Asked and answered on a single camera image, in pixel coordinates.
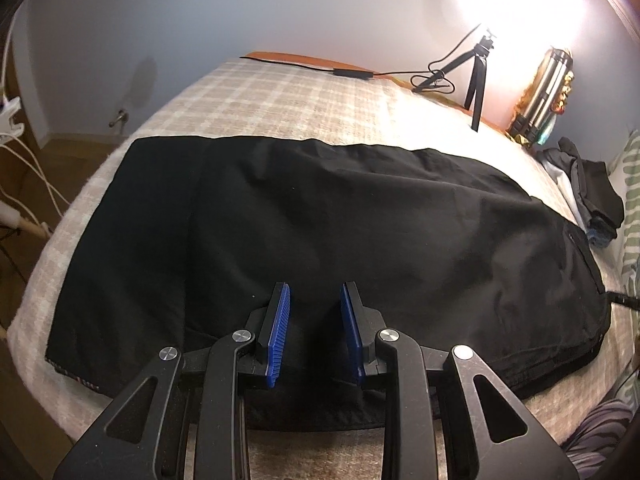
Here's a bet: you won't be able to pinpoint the ring light on black tripod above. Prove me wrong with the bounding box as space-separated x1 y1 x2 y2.
440 0 566 133

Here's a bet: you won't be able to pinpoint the white power adapter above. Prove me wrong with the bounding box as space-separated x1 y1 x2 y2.
0 97 24 133

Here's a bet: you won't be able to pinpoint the white cable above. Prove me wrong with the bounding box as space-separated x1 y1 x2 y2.
0 132 71 211
0 187 53 231

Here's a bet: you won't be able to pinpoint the wooden frame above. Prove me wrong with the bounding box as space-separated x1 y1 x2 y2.
585 0 640 53

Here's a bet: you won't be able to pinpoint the stack of folded clothes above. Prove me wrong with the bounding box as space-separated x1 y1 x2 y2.
537 136 627 251

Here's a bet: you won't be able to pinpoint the black strap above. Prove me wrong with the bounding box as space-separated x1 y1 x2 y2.
606 290 640 312

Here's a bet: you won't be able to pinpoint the black pants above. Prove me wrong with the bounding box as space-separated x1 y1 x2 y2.
44 136 613 431

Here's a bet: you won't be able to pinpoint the purple striped cloth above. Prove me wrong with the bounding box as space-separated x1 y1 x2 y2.
560 395 636 466

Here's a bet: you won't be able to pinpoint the beige plaid blanket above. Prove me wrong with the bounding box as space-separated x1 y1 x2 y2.
7 55 640 480

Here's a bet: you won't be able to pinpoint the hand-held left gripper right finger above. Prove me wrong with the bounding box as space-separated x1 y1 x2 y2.
340 281 578 480

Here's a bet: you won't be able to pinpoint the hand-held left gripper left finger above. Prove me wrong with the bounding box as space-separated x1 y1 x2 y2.
52 281 292 480

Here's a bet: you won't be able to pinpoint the green striped pillow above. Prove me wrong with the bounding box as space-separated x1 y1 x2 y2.
607 130 640 291

